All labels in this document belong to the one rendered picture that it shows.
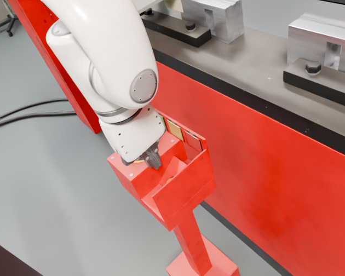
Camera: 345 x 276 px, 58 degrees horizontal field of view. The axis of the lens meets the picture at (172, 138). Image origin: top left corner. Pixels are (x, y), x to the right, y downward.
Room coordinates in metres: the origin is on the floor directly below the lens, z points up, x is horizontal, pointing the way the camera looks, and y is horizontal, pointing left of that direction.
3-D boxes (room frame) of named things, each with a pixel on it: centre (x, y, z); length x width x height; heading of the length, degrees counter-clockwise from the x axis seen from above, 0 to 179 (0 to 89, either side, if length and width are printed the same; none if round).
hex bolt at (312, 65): (0.47, -0.31, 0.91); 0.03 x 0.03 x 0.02
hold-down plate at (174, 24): (0.88, -0.10, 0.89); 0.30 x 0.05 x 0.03; 26
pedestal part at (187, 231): (0.50, 0.05, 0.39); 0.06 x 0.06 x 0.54; 28
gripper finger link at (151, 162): (0.43, 0.07, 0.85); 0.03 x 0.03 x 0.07; 28
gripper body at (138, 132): (0.43, 0.06, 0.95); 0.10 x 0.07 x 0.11; 118
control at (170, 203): (0.50, 0.05, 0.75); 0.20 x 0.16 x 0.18; 28
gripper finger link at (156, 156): (0.45, 0.04, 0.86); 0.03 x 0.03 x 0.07; 28
